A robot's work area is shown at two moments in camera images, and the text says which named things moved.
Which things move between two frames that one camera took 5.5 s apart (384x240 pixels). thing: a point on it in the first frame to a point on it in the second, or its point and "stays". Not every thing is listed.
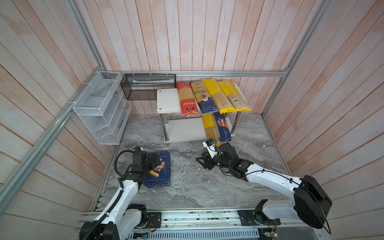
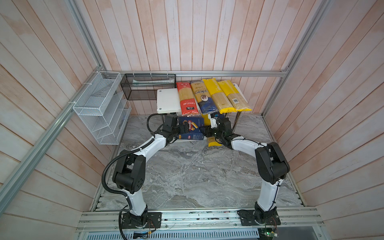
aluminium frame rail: x=241 y=73 stays
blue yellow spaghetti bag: x=204 y=99 stays
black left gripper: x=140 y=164 to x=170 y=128
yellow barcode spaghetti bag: x=237 y=101 stays
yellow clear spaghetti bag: x=219 y=98 stays
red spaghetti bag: x=188 y=105 stays
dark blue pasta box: x=159 y=176 to x=194 y=133
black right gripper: x=207 y=159 to x=207 y=131
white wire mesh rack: x=103 y=107 stays
